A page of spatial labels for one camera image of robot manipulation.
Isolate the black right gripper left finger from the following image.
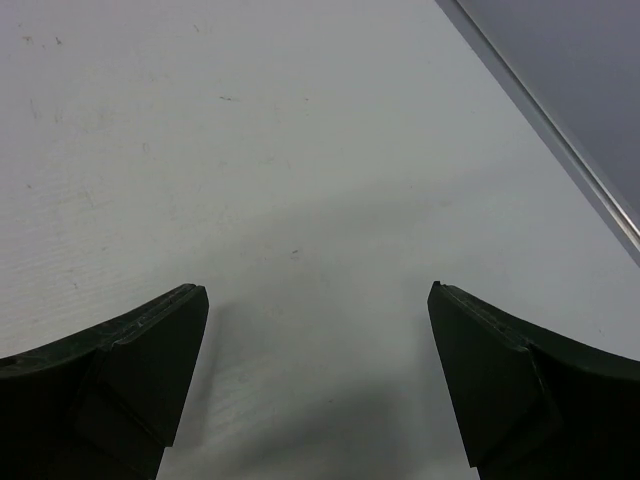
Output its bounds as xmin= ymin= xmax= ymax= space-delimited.
xmin=1 ymin=284 xmax=209 ymax=479

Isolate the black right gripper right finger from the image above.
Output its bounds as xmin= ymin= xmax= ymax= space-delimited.
xmin=427 ymin=282 xmax=639 ymax=479

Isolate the aluminium table edge rail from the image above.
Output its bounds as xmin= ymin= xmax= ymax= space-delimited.
xmin=438 ymin=1 xmax=639 ymax=262

